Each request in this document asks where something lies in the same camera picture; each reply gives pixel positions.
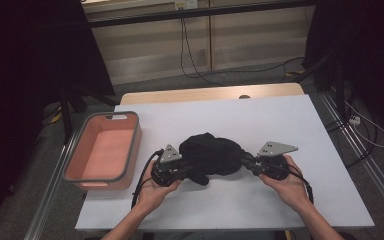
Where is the black hanging cable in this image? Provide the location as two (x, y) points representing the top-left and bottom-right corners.
(179, 16), (306, 86)

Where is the white wall socket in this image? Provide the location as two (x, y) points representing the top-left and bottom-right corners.
(174, 0), (199, 10)

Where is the black floor cable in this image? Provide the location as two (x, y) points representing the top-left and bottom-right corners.
(324, 99), (379, 168)

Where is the aluminium rail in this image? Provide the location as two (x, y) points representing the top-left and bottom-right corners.
(319, 91), (384, 218)
(23, 129), (81, 240)

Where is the right hand-held gripper cable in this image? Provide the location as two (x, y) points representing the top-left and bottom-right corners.
(288, 164), (314, 205)

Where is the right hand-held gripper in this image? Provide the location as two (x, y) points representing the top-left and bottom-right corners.
(244, 140), (299, 181)

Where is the black horizontal bar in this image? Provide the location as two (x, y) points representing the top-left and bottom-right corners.
(86, 0), (314, 29)

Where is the white table board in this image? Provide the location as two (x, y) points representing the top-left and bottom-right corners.
(74, 94), (375, 233)

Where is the left hand-held gripper cable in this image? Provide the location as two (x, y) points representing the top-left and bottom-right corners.
(131, 149), (164, 209)

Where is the person's left hand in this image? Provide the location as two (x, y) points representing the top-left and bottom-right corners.
(136, 177), (183, 214)

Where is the black curtain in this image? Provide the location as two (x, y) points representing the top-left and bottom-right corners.
(303, 0), (384, 134)
(0, 0), (116, 231)

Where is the person's right hand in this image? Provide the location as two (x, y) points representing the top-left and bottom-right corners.
(259, 154), (310, 213)

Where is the black metal stand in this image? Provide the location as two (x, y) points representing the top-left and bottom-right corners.
(59, 84), (119, 144)
(293, 53), (348, 123)

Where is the hand-held gripper cable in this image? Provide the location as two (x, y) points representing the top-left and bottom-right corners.
(131, 149), (164, 209)
(288, 164), (314, 205)

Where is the pink storage basket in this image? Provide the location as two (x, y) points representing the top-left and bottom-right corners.
(62, 110), (143, 192)

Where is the wooden table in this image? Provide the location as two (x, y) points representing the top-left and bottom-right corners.
(119, 82), (306, 106)

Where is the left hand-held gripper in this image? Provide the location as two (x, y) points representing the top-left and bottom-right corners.
(151, 143), (194, 187)

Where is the white cable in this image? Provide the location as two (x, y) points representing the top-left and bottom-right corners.
(344, 99), (384, 149)

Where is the black tank top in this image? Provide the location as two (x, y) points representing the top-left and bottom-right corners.
(178, 132), (248, 187)

